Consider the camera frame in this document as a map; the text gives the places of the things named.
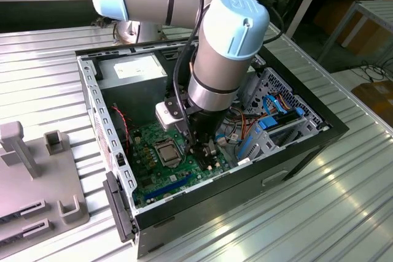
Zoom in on blue disk carrier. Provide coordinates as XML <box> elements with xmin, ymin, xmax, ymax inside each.
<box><xmin>257</xmin><ymin>106</ymin><xmax>305</xmax><ymax>131</ymax></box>

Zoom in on green motherboard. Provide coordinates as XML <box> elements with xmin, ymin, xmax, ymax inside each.
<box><xmin>126</xmin><ymin>113</ymin><xmax>233</xmax><ymax>211</ymax></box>

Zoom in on blue expansion slot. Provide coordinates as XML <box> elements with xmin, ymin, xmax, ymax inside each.
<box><xmin>143</xmin><ymin>173</ymin><xmax>194</xmax><ymax>201</ymax></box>

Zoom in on black open PC case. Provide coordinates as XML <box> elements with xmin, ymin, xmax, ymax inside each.
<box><xmin>74</xmin><ymin>30</ymin><xmax>350</xmax><ymax>259</ymax></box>

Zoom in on grey power supply unit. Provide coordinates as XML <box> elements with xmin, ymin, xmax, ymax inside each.
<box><xmin>96</xmin><ymin>52</ymin><xmax>169</xmax><ymax>125</ymax></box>

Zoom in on perforated grey disk bay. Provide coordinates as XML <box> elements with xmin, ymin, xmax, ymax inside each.
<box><xmin>238</xmin><ymin>66</ymin><xmax>332</xmax><ymax>164</ymax></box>

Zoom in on black plastic case latch strip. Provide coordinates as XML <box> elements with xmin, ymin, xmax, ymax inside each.
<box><xmin>102</xmin><ymin>171</ymin><xmax>136</xmax><ymax>243</ymax></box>

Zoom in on grey parts rack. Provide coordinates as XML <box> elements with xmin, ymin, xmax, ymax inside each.
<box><xmin>0</xmin><ymin>121</ymin><xmax>90</xmax><ymax>244</ymax></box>

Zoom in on brown cardboard box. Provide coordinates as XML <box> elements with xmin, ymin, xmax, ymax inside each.
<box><xmin>313</xmin><ymin>0</ymin><xmax>389</xmax><ymax>57</ymax></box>
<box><xmin>351</xmin><ymin>80</ymin><xmax>393</xmax><ymax>128</ymax></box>

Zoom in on white plug blue wire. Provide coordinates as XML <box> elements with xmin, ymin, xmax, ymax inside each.
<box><xmin>216</xmin><ymin>132</ymin><xmax>239</xmax><ymax>148</ymax></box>

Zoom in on orange yellow wire bundle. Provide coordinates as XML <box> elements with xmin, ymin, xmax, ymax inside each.
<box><xmin>221</xmin><ymin>105</ymin><xmax>268</xmax><ymax>140</ymax></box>

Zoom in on blue carrier rail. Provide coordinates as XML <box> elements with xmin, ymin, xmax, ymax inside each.
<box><xmin>235</xmin><ymin>136</ymin><xmax>253</xmax><ymax>161</ymax></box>

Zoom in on thick black camera cable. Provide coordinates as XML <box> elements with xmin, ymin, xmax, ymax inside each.
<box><xmin>227</xmin><ymin>0</ymin><xmax>284</xmax><ymax>45</ymax></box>
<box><xmin>171</xmin><ymin>0</ymin><xmax>206</xmax><ymax>152</ymax></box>

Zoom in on blue data wire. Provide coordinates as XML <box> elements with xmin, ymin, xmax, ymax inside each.
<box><xmin>262</xmin><ymin>93</ymin><xmax>292</xmax><ymax>119</ymax></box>

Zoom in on orange yellow disk wires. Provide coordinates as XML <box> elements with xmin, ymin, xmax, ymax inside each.
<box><xmin>274</xmin><ymin>91</ymin><xmax>296</xmax><ymax>112</ymax></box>

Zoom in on red black fan wire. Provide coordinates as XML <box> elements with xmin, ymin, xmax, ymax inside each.
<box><xmin>110</xmin><ymin>105</ymin><xmax>136</xmax><ymax>155</ymax></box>

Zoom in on grey metal frame table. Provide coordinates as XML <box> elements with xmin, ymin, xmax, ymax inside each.
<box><xmin>317</xmin><ymin>0</ymin><xmax>393</xmax><ymax>69</ymax></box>

